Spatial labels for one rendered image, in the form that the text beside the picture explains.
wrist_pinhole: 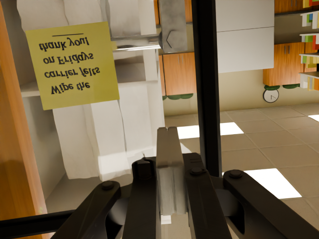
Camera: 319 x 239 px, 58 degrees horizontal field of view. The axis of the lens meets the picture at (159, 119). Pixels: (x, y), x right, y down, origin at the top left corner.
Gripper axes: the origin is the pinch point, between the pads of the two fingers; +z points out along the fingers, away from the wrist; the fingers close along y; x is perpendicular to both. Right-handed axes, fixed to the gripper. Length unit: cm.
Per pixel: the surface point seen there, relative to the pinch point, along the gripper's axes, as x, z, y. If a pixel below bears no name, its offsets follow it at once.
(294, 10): 33, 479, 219
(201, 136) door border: -2.6, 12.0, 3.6
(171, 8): 10.3, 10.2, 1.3
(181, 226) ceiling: -138, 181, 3
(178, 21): 9.2, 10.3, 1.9
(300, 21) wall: 16, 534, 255
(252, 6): 43, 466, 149
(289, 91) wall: -113, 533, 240
